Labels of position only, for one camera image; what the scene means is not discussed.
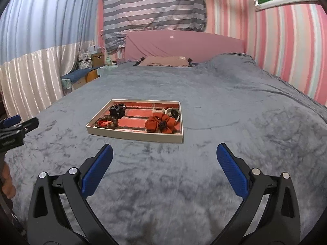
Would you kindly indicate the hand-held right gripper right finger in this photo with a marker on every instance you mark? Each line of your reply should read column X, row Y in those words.
column 232, row 171

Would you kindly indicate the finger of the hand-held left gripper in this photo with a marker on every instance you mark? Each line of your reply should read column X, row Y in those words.
column 28, row 125
column 11, row 121

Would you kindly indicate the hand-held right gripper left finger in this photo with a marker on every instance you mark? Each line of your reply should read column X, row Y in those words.
column 98, row 171

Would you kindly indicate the beige jewelry tray red lining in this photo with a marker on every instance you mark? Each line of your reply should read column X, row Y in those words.
column 132, row 135

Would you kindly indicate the black hair claw clip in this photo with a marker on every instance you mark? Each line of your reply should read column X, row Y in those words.
column 117, row 109

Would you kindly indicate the red fabric scrunchie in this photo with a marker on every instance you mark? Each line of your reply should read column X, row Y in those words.
column 155, row 125

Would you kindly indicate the white band wrist watch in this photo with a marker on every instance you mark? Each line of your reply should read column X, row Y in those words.
column 175, row 112

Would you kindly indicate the person's left hand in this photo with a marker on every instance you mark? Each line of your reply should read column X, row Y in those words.
column 6, row 183

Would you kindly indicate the grey plush blanket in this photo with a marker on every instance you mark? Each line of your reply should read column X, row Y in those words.
column 230, row 102

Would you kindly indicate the blue folded cloth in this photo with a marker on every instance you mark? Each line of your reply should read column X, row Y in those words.
column 79, row 75

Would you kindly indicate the blue and white curtain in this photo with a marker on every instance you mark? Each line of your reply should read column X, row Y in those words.
column 38, row 30

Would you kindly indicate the cardboard box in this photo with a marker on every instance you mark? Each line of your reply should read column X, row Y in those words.
column 97, row 60

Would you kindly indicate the tan pillow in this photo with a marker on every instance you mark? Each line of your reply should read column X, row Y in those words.
column 166, row 61

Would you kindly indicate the pink headboard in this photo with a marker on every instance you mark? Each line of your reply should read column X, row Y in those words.
column 184, row 46

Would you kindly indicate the grey striped duvet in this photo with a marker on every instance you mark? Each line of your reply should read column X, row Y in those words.
column 153, row 5

